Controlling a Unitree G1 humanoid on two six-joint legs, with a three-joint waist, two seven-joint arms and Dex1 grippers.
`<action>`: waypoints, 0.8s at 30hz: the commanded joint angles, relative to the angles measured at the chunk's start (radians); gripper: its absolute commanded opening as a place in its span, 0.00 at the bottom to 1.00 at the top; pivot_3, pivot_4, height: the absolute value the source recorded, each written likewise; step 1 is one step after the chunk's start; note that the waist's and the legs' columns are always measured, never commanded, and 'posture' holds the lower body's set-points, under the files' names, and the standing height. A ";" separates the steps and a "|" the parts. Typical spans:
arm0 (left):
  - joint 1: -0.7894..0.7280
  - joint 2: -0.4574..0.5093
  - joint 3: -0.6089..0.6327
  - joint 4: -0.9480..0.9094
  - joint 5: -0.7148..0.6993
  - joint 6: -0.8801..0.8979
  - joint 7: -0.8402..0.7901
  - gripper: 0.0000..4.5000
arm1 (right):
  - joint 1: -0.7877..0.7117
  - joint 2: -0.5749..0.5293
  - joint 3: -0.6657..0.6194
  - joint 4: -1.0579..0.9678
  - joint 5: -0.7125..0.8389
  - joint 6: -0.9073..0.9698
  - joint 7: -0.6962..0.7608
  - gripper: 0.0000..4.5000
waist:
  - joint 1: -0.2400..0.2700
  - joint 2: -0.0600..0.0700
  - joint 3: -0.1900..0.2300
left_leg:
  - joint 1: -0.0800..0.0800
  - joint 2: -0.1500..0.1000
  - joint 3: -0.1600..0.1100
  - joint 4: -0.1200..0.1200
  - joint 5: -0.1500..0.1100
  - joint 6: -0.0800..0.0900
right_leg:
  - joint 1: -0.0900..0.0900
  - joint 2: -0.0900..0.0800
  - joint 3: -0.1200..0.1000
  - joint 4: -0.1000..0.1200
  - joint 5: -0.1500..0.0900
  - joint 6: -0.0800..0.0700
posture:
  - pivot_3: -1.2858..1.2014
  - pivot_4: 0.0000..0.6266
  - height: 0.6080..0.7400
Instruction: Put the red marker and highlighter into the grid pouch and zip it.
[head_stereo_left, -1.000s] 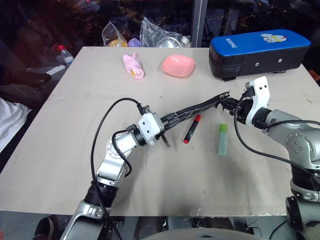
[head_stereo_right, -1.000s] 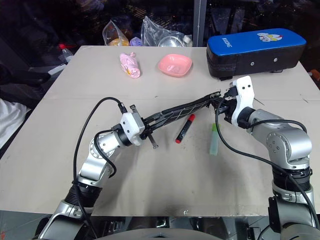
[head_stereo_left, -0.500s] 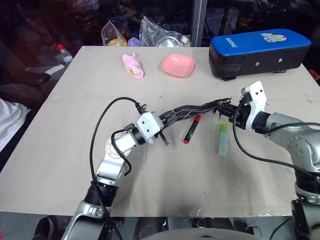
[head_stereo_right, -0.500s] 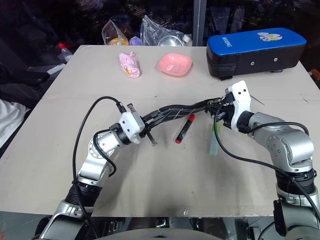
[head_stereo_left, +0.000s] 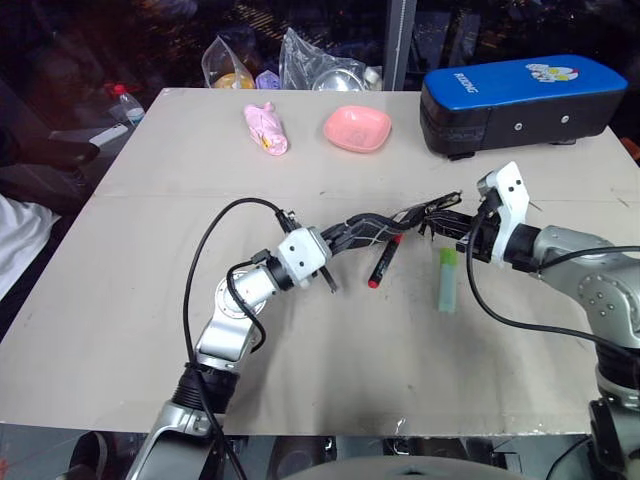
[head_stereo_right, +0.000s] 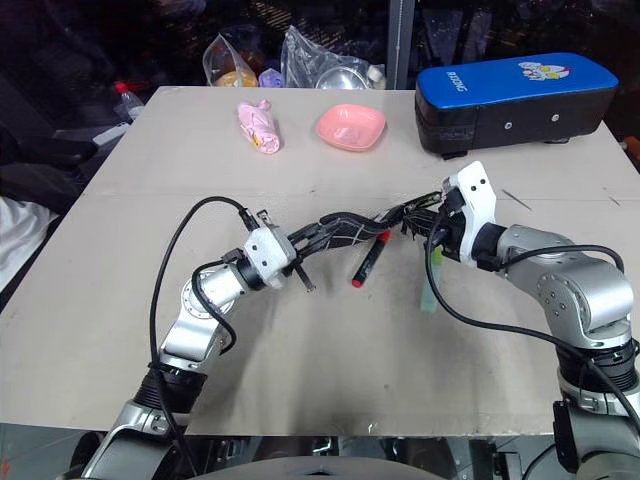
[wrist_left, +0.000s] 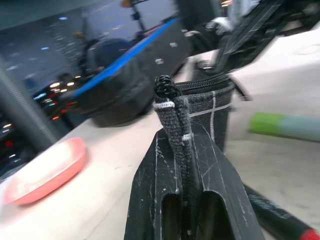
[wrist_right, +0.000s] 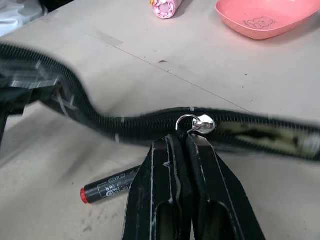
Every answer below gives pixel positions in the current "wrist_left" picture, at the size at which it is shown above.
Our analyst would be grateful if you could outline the black ribbed opposite left gripper right finger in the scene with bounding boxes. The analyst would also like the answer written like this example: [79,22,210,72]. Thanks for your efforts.
[212,0,286,73]

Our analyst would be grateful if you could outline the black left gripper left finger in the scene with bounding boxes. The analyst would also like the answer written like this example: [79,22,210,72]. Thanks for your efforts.
[124,129,185,240]

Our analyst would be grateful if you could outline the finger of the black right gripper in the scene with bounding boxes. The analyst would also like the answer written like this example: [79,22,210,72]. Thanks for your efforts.
[186,121,266,240]

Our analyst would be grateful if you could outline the black grid zipper pouch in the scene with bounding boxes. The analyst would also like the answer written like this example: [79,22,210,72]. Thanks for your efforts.
[152,72,251,240]

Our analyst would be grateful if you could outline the black marker with red cap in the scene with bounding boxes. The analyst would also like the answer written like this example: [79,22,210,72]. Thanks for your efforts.
[243,184,320,240]

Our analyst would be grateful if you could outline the green highlighter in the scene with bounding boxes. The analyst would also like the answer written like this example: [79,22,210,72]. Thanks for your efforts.
[248,112,320,144]

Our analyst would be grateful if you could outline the black round bag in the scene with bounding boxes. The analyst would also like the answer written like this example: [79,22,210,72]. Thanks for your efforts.
[77,59,157,127]

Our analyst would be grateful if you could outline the pink oval dish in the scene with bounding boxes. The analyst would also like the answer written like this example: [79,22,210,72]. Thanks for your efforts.
[3,136,87,206]

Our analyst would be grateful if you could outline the grey ribbed pole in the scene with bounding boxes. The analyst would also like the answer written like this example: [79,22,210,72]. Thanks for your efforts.
[0,56,61,151]

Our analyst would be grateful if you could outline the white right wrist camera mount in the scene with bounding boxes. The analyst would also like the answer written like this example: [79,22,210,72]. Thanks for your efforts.
[204,0,242,36]

